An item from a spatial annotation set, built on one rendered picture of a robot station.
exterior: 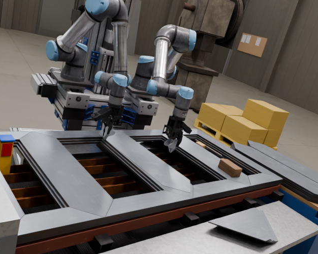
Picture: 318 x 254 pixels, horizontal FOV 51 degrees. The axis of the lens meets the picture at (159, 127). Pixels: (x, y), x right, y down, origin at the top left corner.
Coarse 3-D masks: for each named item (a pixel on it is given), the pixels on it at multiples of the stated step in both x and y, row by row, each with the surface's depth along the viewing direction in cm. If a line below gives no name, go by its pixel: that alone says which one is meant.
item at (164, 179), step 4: (176, 172) 165; (152, 176) 154; (156, 176) 155; (160, 176) 156; (164, 176) 157; (168, 176) 158; (172, 176) 159; (176, 176) 160; (180, 176) 162; (184, 176) 163; (160, 180) 152; (164, 180) 153; (168, 180) 154; (172, 180) 155; (176, 180) 156; (180, 180) 157; (184, 180) 158; (164, 184) 149
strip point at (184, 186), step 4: (188, 180) 160; (168, 184) 150; (172, 184) 151; (176, 184) 152; (180, 184) 153; (184, 184) 154; (188, 184) 156; (176, 188) 149; (180, 188) 150; (184, 188) 151; (188, 188) 152; (188, 192) 148
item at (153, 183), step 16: (16, 144) 153; (64, 144) 168; (208, 144) 226; (32, 160) 141; (128, 160) 165; (192, 160) 191; (240, 160) 207; (144, 176) 154; (48, 192) 125; (176, 192) 146; (192, 192) 150; (224, 192) 159; (240, 192) 169; (160, 208) 133; (80, 224) 109; (96, 224) 114; (32, 240) 100
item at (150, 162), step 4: (132, 160) 164; (136, 160) 166; (140, 160) 167; (144, 160) 168; (148, 160) 170; (152, 160) 171; (156, 160) 172; (160, 160) 174; (140, 164) 163; (144, 164) 164; (148, 164) 165; (152, 164) 166; (156, 164) 168; (160, 164) 169; (164, 164) 170
